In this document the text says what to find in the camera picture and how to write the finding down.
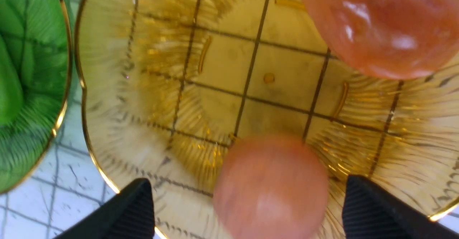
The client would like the orange potato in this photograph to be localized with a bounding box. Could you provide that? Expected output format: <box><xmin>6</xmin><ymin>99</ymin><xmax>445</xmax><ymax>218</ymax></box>
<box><xmin>213</xmin><ymin>135</ymin><xmax>328</xmax><ymax>239</ymax></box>
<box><xmin>303</xmin><ymin>0</ymin><xmax>459</xmax><ymax>80</ymax></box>

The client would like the green glass plate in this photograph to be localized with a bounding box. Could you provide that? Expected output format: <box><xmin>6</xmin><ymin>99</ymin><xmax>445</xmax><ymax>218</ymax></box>
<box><xmin>1</xmin><ymin>0</ymin><xmax>75</xmax><ymax>194</ymax></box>

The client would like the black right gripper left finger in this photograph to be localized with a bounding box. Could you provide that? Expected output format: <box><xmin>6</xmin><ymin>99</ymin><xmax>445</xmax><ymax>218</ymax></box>
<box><xmin>57</xmin><ymin>178</ymin><xmax>155</xmax><ymax>239</ymax></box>

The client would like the amber glass plate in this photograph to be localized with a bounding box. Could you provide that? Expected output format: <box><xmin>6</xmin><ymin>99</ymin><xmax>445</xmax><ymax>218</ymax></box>
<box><xmin>75</xmin><ymin>0</ymin><xmax>458</xmax><ymax>239</ymax></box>

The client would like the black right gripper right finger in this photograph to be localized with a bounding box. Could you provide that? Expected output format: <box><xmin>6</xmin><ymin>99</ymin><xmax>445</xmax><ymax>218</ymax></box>
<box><xmin>342</xmin><ymin>175</ymin><xmax>458</xmax><ymax>239</ymax></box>

